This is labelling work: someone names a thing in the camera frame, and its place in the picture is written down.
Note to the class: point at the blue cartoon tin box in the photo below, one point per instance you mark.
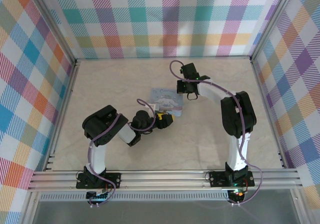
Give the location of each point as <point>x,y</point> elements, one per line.
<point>172,101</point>

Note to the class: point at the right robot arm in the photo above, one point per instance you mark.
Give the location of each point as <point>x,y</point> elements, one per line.
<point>237,114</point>

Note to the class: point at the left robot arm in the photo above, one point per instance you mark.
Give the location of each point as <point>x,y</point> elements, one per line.
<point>105,124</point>

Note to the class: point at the grey metal panel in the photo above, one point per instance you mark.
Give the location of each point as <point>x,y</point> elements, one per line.
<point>162,212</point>

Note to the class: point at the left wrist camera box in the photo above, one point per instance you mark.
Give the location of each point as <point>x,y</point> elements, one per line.
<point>155,107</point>

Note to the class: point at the aluminium mounting rail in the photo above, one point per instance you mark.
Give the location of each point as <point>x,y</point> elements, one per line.
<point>162,180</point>

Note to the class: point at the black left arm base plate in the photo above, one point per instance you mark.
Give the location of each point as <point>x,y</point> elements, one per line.
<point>112,180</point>

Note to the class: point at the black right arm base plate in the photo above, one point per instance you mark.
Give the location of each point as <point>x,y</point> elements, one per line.
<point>217,179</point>

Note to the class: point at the aluminium frame side rail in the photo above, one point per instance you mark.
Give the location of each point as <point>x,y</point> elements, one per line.
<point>66,104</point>

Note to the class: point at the aluminium frame post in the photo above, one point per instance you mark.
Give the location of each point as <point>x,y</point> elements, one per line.
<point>53,24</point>
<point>271,24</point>

